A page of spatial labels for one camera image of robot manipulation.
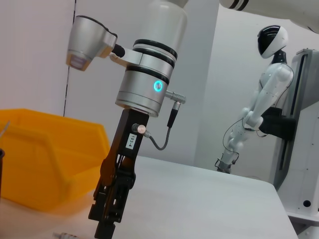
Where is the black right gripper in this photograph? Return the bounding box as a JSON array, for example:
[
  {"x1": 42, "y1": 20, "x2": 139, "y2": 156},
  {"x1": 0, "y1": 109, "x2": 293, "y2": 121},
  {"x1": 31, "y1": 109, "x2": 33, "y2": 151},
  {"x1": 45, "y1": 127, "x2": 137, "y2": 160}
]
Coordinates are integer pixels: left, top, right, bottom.
[{"x1": 88, "y1": 108, "x2": 150, "y2": 239}]

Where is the clear grey ballpoint pen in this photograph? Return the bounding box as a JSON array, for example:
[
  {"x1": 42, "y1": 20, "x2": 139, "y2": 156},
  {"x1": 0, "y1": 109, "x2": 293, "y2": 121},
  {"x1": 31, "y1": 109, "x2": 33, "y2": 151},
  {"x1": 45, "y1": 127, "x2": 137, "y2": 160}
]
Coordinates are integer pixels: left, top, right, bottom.
[{"x1": 53, "y1": 231, "x2": 84, "y2": 239}]

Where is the black mesh pen holder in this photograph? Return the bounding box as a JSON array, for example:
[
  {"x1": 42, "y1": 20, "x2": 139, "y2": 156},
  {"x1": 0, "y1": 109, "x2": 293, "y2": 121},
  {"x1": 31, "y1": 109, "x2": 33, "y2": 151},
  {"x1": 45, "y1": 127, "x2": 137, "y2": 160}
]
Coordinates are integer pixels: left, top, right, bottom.
[{"x1": 0, "y1": 148, "x2": 5, "y2": 200}]

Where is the yellow plastic bin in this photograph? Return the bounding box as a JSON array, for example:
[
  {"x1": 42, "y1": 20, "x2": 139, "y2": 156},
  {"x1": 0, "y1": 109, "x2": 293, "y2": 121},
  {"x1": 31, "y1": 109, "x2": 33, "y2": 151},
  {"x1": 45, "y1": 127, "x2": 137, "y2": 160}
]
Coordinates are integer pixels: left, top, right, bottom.
[{"x1": 0, "y1": 108, "x2": 110, "y2": 212}]

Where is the white humanoid robot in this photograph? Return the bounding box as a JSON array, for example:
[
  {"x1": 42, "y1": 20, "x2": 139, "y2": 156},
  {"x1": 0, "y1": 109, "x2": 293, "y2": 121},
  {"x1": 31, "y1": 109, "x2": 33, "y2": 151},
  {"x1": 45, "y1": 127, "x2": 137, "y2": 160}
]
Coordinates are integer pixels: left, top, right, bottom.
[{"x1": 215, "y1": 24, "x2": 297, "y2": 175}]

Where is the white lift column stand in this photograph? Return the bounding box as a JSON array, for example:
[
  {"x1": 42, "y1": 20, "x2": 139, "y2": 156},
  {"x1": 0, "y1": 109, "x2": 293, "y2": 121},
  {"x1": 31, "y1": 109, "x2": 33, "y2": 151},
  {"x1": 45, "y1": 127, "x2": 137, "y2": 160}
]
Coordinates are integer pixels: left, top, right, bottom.
[{"x1": 273, "y1": 48, "x2": 319, "y2": 239}]

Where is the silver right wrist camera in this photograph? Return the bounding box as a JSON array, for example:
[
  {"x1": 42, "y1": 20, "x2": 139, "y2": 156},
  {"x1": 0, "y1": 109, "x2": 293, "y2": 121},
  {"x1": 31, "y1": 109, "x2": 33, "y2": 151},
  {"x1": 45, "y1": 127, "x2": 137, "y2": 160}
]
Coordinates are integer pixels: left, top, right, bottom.
[{"x1": 65, "y1": 15, "x2": 144, "y2": 73}]

